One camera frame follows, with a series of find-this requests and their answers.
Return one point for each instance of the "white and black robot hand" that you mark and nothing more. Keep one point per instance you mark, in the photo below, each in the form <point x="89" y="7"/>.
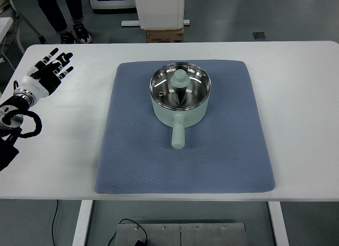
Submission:
<point x="46" y="75"/>

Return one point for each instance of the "green pot with handle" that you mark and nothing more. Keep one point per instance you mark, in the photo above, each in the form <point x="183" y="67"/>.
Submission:
<point x="179" y="121"/>

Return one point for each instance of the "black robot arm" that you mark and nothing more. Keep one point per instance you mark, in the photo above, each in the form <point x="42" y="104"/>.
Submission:
<point x="13" y="111"/>

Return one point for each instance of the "left black white sneaker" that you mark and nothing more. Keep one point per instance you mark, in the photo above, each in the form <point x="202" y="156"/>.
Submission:
<point x="68" y="38"/>

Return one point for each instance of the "black white sneaker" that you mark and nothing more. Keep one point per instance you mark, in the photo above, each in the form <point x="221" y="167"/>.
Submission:
<point x="82" y="33"/>
<point x="68" y="38"/>

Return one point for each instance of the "right black white sneaker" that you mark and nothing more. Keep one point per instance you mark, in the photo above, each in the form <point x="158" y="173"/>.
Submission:
<point x="82" y="33"/>

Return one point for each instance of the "person legs in dark jeans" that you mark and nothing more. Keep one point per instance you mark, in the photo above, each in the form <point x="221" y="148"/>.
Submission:
<point x="55" y="17"/>

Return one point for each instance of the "white appliance in background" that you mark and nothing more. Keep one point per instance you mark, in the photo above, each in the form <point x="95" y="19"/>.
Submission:
<point x="113" y="6"/>

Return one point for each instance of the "glass lid with green knob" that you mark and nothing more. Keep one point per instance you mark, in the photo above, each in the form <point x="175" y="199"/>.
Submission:
<point x="180" y="86"/>

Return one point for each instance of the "cardboard box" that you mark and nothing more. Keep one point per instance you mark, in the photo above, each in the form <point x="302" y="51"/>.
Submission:
<point x="165" y="36"/>

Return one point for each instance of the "blue textured mat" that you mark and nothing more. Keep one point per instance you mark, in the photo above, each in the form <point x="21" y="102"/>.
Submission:
<point x="224" y="153"/>

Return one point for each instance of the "grey floor plate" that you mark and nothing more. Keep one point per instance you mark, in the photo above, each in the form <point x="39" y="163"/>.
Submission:
<point x="259" y="36"/>

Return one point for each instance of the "white rolling chair frame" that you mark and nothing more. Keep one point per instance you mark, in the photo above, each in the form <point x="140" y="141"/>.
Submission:
<point x="19" y="18"/>

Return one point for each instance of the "metal base plate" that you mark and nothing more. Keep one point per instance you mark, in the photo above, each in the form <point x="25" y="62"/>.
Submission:
<point x="181" y="234"/>

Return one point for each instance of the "white table leg frame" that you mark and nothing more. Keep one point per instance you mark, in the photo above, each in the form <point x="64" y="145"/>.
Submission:
<point x="84" y="216"/>

